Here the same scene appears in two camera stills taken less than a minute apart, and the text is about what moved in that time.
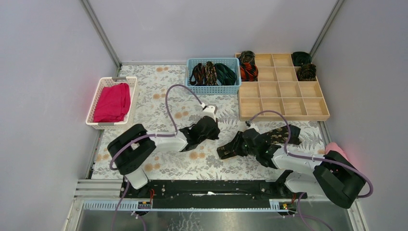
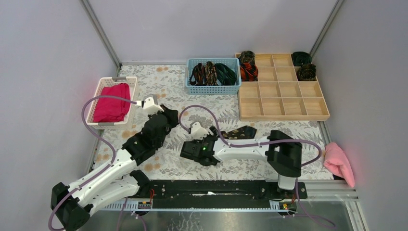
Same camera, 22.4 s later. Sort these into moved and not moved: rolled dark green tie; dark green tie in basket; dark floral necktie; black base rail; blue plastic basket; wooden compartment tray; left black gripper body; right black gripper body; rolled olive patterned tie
Moved: right black gripper body; left black gripper body; dark floral necktie
Not moved: black base rail; rolled dark green tie; blue plastic basket; rolled olive patterned tie; dark green tie in basket; wooden compartment tray
